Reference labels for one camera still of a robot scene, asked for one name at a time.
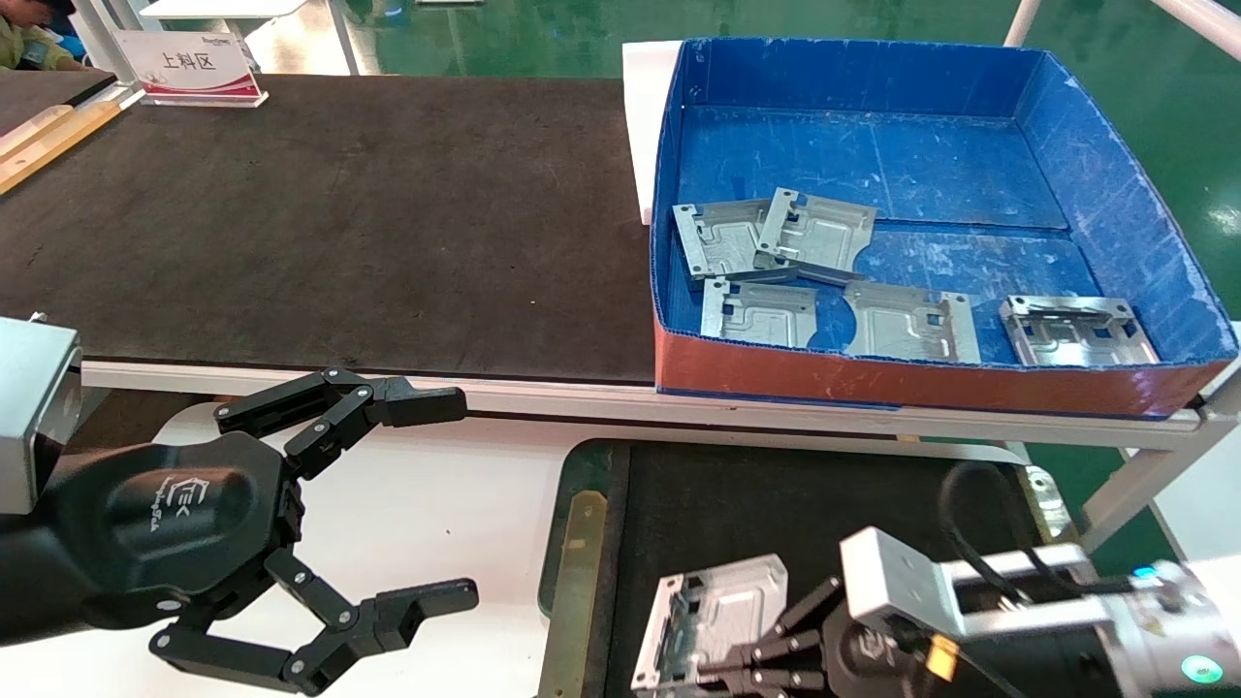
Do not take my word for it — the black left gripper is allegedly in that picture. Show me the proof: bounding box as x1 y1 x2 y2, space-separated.
53 368 480 697

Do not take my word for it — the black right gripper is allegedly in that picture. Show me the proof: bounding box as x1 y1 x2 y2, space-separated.
696 577 980 698

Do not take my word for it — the grey stamped metal part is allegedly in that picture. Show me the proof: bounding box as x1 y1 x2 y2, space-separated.
842 281 982 365
630 555 791 694
674 199 801 284
999 296 1161 367
700 278 818 350
754 188 878 287

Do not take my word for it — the black work mat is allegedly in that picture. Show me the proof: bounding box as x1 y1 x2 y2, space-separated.
536 438 1155 698

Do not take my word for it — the large black table mat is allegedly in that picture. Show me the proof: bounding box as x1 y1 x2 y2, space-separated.
0 75 660 386

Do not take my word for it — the white red sign placard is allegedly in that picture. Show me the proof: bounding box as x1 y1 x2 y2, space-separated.
114 29 270 109

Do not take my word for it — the blue cardboard box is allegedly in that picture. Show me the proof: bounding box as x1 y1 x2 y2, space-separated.
648 37 1240 420

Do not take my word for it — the wooden strip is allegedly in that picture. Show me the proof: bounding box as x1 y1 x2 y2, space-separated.
0 97 125 197

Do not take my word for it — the person in yellow-green shirt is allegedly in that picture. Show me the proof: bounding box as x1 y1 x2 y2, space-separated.
0 0 83 74

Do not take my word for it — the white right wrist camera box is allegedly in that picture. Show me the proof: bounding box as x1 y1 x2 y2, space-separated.
839 526 1126 641

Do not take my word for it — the white table frame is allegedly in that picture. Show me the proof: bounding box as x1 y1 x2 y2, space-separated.
82 361 1241 554

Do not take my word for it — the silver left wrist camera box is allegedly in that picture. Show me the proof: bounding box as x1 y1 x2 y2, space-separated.
0 317 83 515

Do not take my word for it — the white pipe frame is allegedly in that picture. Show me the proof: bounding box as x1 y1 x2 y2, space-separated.
1003 0 1241 61

